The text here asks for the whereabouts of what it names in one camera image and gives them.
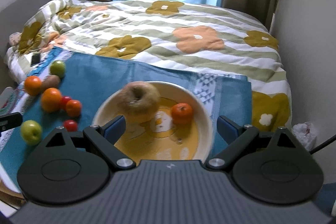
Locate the black phone on duvet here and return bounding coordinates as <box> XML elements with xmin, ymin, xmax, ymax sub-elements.
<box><xmin>30</xmin><ymin>53</ymin><xmax>41</xmax><ymax>67</ymax></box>

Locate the white plastic bag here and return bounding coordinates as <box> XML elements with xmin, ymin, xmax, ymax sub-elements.
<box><xmin>292</xmin><ymin>122</ymin><xmax>318</xmax><ymax>151</ymax></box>

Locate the cream bowl yellow print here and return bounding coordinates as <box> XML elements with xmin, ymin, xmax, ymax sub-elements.
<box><xmin>92</xmin><ymin>81</ymin><xmax>214</xmax><ymax>162</ymax></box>

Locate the dark green apple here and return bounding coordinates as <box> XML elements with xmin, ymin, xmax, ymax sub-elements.
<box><xmin>50</xmin><ymin>60</ymin><xmax>66</xmax><ymax>79</ymax></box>

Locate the large orange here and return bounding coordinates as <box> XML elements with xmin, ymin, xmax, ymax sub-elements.
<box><xmin>41</xmin><ymin>88</ymin><xmax>62</xmax><ymax>113</ymax></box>
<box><xmin>24</xmin><ymin>76</ymin><xmax>42</xmax><ymax>96</ymax></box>

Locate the light green apple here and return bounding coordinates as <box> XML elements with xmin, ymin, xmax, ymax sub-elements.
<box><xmin>20</xmin><ymin>120</ymin><xmax>43</xmax><ymax>146</ymax></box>

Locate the brown kiwi with sticker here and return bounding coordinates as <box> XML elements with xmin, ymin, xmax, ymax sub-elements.
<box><xmin>40</xmin><ymin>75</ymin><xmax>60</xmax><ymax>93</ymax></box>

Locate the blue patterned cloth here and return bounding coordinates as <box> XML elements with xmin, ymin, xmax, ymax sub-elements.
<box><xmin>1</xmin><ymin>47</ymin><xmax>252</xmax><ymax>193</ymax></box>

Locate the large brownish apple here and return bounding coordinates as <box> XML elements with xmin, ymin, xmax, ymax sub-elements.
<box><xmin>116</xmin><ymin>81</ymin><xmax>161</xmax><ymax>115</ymax></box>

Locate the black cable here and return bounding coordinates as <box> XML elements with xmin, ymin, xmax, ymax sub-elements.
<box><xmin>308</xmin><ymin>134</ymin><xmax>336</xmax><ymax>155</ymax></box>

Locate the cherry tomato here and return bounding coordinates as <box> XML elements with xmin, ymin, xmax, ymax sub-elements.
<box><xmin>60</xmin><ymin>96</ymin><xmax>72</xmax><ymax>111</ymax></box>
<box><xmin>63</xmin><ymin>119</ymin><xmax>78</xmax><ymax>132</ymax></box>

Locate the floral striped duvet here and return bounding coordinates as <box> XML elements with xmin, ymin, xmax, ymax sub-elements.
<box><xmin>5</xmin><ymin>0</ymin><xmax>291</xmax><ymax>131</ymax></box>

